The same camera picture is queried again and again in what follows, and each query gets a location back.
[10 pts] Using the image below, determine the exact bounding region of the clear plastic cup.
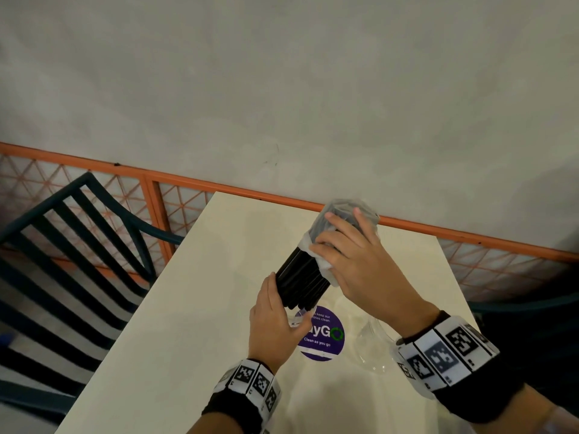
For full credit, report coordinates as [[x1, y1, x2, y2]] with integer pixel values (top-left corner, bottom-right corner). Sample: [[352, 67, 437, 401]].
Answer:
[[352, 315, 401, 375]]

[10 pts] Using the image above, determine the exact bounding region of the round purple sticker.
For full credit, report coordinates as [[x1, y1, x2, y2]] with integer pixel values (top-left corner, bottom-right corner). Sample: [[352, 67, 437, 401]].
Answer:
[[296, 306, 346, 361]]

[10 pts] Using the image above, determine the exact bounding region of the marker wristband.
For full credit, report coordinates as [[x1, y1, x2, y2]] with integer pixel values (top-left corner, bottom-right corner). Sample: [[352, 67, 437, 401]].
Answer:
[[390, 314, 501, 400], [213, 359, 282, 424]]

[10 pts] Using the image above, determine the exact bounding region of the person's left forearm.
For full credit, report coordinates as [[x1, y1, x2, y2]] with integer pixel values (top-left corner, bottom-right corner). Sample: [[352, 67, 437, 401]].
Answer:
[[186, 393, 272, 434]]

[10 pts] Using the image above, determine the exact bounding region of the left marker wristband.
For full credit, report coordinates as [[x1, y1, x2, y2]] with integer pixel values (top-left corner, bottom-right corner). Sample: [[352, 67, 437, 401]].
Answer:
[[213, 359, 282, 424]]

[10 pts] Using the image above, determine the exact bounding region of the clear plastic straw bag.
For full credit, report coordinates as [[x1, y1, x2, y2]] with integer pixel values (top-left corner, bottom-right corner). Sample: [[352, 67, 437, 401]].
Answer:
[[296, 198, 381, 288]]

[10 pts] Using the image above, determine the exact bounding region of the orange mesh fence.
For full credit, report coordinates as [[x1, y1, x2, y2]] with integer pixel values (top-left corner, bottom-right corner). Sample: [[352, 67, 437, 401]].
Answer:
[[0, 142, 579, 304]]

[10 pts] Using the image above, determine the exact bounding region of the right marker wristband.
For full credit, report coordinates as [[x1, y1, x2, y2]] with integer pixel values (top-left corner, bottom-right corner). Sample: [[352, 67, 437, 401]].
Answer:
[[390, 314, 501, 400]]

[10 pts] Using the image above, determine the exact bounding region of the bundle of black straws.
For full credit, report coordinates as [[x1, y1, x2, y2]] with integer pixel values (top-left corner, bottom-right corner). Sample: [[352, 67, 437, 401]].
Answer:
[[275, 200, 380, 313]]

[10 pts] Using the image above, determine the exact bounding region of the person's right hand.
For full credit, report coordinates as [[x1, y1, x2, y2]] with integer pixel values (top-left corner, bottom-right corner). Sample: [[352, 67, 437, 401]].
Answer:
[[309, 208, 440, 345]]

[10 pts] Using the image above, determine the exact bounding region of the dark green slatted chair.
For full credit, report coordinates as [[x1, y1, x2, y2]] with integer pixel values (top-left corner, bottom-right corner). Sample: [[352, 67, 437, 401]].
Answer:
[[0, 171, 186, 424]]

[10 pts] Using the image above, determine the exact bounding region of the person's left hand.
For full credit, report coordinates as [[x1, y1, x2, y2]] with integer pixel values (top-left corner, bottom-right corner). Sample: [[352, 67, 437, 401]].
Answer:
[[248, 272, 314, 375]]

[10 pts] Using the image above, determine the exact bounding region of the person's right forearm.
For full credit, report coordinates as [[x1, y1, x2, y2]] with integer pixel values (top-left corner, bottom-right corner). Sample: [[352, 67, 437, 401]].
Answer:
[[432, 354, 579, 434]]

